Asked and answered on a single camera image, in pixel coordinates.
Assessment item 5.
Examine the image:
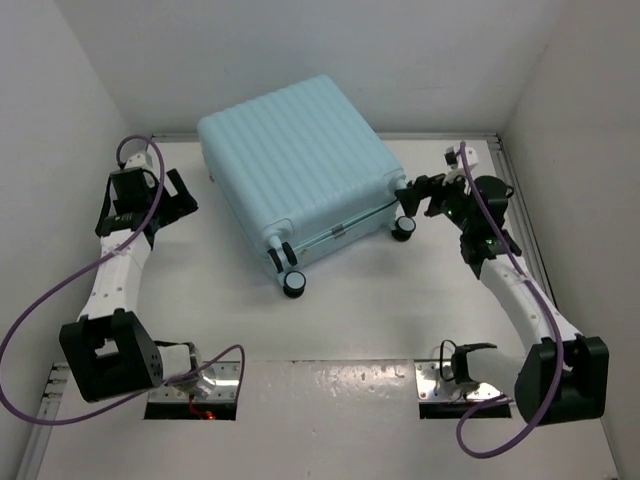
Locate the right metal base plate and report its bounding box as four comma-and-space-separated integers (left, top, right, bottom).
414, 359, 502, 405

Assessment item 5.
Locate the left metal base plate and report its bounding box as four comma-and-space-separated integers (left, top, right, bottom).
147, 361, 242, 404

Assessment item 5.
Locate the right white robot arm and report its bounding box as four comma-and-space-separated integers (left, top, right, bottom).
392, 144, 609, 425

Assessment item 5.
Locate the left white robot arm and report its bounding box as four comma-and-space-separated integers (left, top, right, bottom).
59, 152, 198, 402

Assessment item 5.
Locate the metal base plate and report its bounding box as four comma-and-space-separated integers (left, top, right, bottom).
414, 359, 502, 405
147, 361, 242, 404

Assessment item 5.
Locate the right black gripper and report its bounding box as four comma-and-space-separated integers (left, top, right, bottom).
395, 166, 476, 233

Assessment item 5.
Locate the light blue suitcase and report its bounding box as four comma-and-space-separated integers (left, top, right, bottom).
197, 75, 416, 298

